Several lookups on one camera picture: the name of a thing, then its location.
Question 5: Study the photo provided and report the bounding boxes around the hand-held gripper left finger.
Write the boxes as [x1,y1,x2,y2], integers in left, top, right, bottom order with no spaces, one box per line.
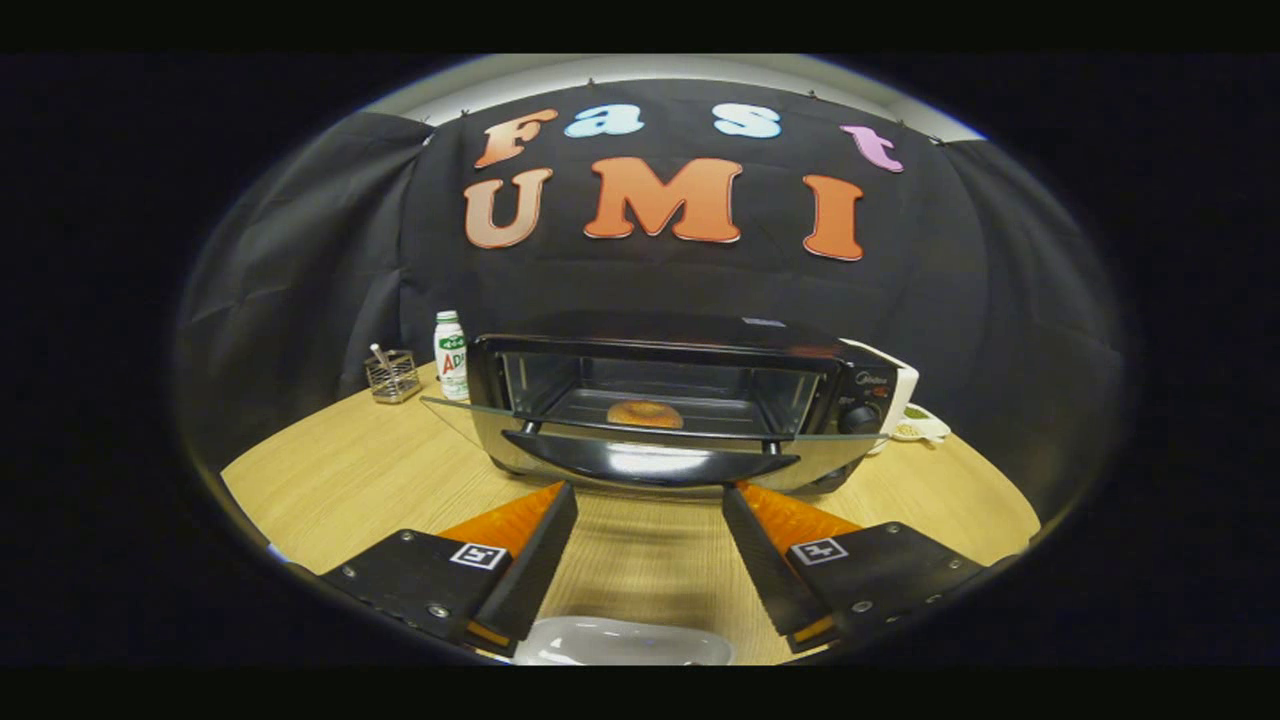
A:
[320,482,580,658]

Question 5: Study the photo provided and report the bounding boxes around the white bread toaster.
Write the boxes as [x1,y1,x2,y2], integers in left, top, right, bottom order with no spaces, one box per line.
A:
[840,338,920,456]

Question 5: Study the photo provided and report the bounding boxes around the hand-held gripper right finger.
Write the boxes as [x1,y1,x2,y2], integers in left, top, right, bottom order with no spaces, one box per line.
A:
[722,483,1021,653]

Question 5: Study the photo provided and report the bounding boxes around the metal baking tray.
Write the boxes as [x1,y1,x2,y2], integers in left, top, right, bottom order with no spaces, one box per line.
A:
[545,388,771,436]

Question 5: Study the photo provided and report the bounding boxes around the white bottle green label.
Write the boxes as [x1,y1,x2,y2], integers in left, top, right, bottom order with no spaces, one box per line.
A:
[434,310,470,402]

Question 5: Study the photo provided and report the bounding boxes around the brown ring donut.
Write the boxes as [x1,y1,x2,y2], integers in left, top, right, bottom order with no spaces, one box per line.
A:
[607,400,685,430]

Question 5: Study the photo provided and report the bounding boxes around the small white snack dish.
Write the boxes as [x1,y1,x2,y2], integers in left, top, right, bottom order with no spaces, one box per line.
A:
[890,403,952,444]

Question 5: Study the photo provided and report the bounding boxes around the black toaster oven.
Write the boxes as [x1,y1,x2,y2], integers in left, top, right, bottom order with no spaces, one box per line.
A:
[420,310,901,498]

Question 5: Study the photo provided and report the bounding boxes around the white plate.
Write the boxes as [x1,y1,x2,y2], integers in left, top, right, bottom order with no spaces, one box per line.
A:
[512,616,734,666]

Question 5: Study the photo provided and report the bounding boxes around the clear square utensil holder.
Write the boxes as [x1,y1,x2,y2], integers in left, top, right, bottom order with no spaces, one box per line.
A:
[363,343,422,404]

